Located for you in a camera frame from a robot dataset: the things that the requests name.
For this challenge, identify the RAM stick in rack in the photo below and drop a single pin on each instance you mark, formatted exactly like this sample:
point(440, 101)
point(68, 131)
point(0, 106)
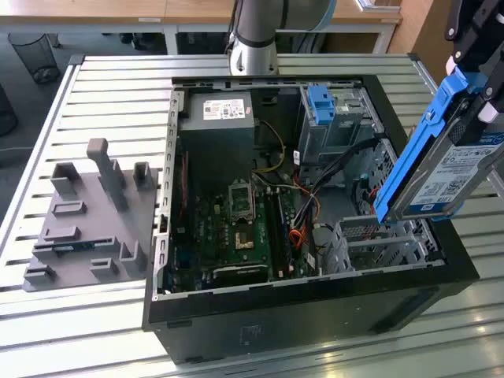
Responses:
point(73, 248)

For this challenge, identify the black RAM slot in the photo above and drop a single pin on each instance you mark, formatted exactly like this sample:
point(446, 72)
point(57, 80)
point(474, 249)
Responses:
point(270, 232)
point(284, 232)

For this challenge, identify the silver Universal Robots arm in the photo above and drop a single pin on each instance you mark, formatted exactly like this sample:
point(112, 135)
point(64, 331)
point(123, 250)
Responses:
point(256, 23)

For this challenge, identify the metal drive cage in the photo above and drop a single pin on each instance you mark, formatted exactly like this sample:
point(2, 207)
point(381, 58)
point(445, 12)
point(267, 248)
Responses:
point(338, 134)

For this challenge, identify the wooden desk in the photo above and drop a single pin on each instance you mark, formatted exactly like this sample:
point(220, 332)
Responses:
point(118, 10)

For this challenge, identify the black open PC case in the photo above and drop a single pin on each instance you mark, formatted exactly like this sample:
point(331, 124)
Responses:
point(275, 319)

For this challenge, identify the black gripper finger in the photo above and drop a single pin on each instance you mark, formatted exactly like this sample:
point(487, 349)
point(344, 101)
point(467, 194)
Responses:
point(492, 90)
point(470, 51)

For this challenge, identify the green motherboard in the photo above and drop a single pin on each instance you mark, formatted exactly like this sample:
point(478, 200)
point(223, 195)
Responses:
point(212, 232)

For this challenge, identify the gold chipset heatsink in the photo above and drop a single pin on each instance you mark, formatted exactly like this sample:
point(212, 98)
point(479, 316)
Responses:
point(244, 240)

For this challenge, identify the CPU socket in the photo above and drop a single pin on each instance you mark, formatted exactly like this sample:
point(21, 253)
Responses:
point(241, 199)

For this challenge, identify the hard disk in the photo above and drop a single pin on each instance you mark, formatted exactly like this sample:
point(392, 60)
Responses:
point(433, 185)

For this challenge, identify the black mesh wastebasket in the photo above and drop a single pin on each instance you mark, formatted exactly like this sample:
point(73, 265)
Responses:
point(33, 51)

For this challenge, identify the grey parts rack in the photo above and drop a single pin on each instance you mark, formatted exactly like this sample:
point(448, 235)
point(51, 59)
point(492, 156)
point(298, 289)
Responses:
point(90, 204)

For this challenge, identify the metal disk bay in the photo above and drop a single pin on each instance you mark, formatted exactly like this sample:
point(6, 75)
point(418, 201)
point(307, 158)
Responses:
point(378, 246)

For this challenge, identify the grey power supply unit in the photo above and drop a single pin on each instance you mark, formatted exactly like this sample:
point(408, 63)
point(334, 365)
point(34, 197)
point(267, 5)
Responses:
point(216, 141)

